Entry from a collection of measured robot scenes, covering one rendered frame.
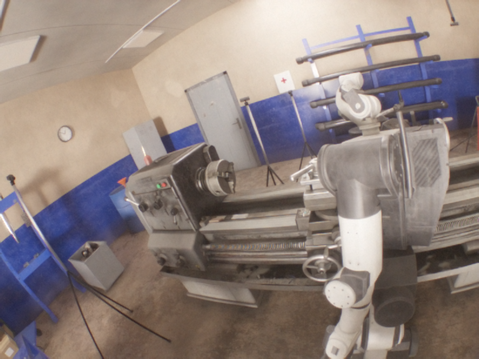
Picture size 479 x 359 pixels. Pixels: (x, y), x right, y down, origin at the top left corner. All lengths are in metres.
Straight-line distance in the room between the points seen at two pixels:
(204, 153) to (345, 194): 1.39
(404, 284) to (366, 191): 0.32
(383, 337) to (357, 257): 0.57
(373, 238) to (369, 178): 0.12
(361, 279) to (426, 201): 0.23
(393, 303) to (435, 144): 0.37
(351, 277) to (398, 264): 0.20
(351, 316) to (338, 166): 0.37
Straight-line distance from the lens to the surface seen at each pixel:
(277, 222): 1.32
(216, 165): 1.47
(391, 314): 0.64
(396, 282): 0.64
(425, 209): 0.57
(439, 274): 1.49
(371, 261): 0.48
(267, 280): 1.59
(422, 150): 0.53
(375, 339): 0.98
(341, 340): 0.67
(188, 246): 1.58
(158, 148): 5.18
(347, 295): 0.51
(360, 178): 0.40
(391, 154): 0.38
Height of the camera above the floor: 1.58
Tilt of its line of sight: 20 degrees down
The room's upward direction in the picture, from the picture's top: 22 degrees counter-clockwise
